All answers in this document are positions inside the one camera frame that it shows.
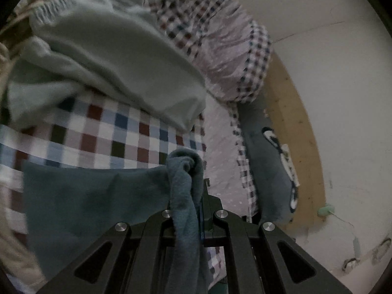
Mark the small green foam piece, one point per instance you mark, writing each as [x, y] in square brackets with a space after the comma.
[327, 210]

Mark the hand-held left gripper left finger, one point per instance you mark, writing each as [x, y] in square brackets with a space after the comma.
[167, 229]

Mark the small checkered pink quilt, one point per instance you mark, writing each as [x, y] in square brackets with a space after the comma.
[214, 21]

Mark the wooden bed board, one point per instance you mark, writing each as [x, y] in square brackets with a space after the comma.
[294, 113]

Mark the light grey-green garment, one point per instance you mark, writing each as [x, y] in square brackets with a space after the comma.
[122, 61]

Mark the beige garment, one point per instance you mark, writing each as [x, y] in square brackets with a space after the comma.
[15, 260]

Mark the teal garment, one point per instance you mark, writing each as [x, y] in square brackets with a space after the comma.
[92, 202]

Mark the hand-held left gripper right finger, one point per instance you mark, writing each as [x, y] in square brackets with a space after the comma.
[201, 220]

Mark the large checkered bed sheet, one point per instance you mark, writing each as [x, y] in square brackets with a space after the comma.
[107, 141]

